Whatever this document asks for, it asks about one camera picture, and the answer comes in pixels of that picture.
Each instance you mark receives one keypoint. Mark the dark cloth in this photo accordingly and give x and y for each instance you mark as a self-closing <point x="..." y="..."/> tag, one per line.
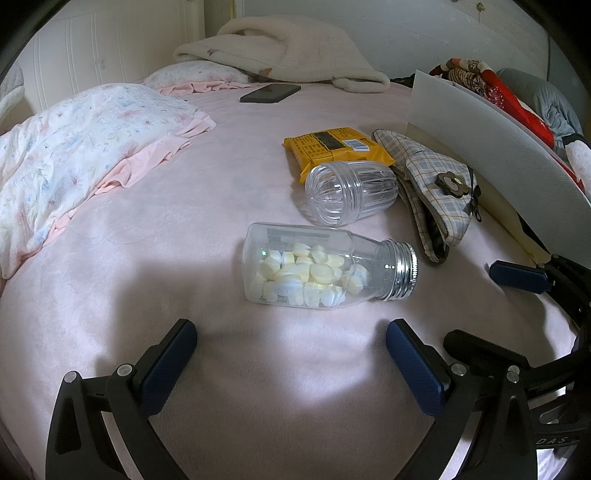
<point x="402" y="81"/>

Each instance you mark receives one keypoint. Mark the grey cloth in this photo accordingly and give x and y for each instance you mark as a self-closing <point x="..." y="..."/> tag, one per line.
<point x="540" y="99"/>

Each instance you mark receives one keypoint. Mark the clear bottle of white candies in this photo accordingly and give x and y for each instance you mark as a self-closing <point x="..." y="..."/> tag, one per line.
<point x="295" y="277"/>

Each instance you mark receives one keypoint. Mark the yellow snack packet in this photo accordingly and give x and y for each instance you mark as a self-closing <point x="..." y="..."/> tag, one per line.
<point x="323" y="143"/>

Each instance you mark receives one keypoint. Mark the small floral pillow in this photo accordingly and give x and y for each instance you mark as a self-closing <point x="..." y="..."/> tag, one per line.
<point x="194" y="74"/>

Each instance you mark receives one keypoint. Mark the clear ribbed plastic cup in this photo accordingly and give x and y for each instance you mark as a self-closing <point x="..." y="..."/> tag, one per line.
<point x="351" y="194"/>

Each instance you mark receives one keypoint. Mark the plaid pouch with flower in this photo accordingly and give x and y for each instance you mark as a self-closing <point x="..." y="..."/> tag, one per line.
<point x="434" y="184"/>

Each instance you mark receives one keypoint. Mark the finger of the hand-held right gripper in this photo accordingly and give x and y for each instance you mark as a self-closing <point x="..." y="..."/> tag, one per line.
<point x="485" y="348"/>
<point x="517" y="277"/>

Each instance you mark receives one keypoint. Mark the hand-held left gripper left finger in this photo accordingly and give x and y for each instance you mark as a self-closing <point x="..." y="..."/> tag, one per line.
<point x="168" y="364"/>

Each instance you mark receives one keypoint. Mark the cream fleece blanket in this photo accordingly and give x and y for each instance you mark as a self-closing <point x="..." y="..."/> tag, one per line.
<point x="286" y="46"/>

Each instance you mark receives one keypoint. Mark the white padded headboard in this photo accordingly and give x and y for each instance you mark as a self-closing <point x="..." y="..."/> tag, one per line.
<point x="92" y="50"/>

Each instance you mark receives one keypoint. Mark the pink bed sheet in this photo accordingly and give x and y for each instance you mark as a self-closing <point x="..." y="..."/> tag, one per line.
<point x="207" y="184"/>

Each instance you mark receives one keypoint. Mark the white storage box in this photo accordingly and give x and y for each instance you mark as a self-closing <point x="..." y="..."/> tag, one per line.
<point x="485" y="147"/>

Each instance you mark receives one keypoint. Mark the black smartphone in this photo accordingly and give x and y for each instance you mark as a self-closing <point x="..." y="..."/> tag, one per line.
<point x="270" y="93"/>

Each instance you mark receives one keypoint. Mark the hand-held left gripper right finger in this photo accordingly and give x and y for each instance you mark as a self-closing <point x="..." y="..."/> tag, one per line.
<point x="411" y="369"/>

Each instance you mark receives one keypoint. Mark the large floral pillow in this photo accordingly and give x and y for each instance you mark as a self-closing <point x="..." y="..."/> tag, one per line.
<point x="78" y="152"/>

